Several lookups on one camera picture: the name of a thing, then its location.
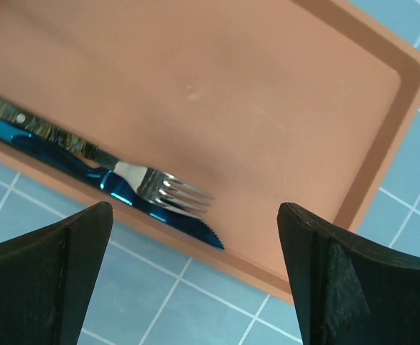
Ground orange plastic tray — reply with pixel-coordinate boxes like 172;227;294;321
0;1;420;301

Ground silver metal fork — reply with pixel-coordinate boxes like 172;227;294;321
0;98;213;217

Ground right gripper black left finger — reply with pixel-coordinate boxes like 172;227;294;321
0;201;113;344

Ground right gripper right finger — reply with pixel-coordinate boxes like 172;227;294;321
277;203;420;344

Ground blue patterned knife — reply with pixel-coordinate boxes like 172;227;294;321
0;119;224;249

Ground blue checked tablecloth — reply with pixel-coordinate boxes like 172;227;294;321
0;0;420;345

